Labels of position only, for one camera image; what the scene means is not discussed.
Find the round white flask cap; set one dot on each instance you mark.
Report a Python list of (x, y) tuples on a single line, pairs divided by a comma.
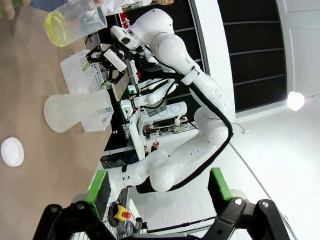
[(12, 151)]

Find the round ceiling lamp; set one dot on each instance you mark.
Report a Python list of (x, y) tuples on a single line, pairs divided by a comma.
[(296, 100)]

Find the white perforated plastic basket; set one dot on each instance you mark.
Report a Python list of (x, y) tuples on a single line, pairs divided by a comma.
[(75, 72)]

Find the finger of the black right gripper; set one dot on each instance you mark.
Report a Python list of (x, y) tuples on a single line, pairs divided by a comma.
[(93, 53), (115, 77)]

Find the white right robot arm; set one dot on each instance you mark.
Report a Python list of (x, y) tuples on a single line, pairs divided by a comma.
[(175, 50)]

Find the person's hand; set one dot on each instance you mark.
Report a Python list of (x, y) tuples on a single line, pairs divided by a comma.
[(15, 5)]

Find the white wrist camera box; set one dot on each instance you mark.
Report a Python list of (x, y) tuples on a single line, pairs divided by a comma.
[(114, 60)]

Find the translucent white conical flask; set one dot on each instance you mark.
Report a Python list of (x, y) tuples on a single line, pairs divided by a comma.
[(65, 112)]

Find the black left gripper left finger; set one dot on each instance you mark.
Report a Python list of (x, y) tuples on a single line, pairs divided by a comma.
[(100, 190)]

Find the wide clear plastic beaker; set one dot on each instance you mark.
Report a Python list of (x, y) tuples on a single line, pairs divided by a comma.
[(75, 27)]

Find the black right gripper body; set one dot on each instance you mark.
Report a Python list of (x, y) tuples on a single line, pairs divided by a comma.
[(106, 63)]

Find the yellow emergency stop box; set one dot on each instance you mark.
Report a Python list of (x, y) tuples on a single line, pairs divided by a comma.
[(122, 212)]

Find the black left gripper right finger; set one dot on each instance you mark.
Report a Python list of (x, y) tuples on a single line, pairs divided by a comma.
[(222, 187)]

